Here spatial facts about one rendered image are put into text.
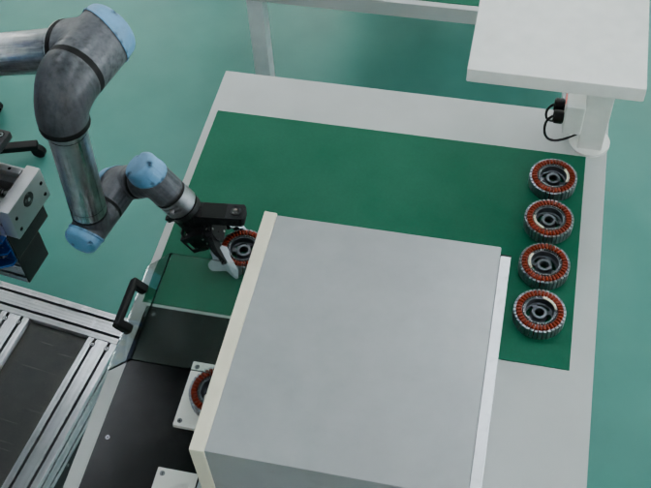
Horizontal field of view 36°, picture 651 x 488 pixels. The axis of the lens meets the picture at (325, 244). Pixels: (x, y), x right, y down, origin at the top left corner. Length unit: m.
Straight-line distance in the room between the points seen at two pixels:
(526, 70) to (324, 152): 0.66
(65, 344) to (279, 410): 1.55
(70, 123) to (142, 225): 1.57
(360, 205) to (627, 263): 1.18
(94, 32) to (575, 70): 0.93
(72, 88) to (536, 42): 0.93
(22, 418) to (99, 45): 1.28
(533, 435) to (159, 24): 2.55
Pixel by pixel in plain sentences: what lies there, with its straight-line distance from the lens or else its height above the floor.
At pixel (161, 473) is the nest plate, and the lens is 2.03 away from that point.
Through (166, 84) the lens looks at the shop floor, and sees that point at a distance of 3.83.
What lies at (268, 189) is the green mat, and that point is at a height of 0.75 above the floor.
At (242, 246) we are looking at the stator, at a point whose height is 0.78.
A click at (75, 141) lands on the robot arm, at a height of 1.26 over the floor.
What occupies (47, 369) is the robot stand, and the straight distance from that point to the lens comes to 2.90.
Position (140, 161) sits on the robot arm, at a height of 1.07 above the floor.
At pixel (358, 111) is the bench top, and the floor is 0.75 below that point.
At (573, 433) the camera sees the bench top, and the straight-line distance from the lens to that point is 2.10.
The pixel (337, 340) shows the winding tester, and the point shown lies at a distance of 1.50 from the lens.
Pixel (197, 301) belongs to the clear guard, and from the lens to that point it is 1.87.
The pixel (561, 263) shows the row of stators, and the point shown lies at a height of 0.78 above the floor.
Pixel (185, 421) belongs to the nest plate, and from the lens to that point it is 2.07.
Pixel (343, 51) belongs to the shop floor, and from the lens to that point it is 3.88.
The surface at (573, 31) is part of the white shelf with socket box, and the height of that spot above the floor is 1.21.
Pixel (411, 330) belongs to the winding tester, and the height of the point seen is 1.32.
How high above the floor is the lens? 2.59
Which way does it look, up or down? 53 degrees down
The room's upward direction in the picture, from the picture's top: 4 degrees counter-clockwise
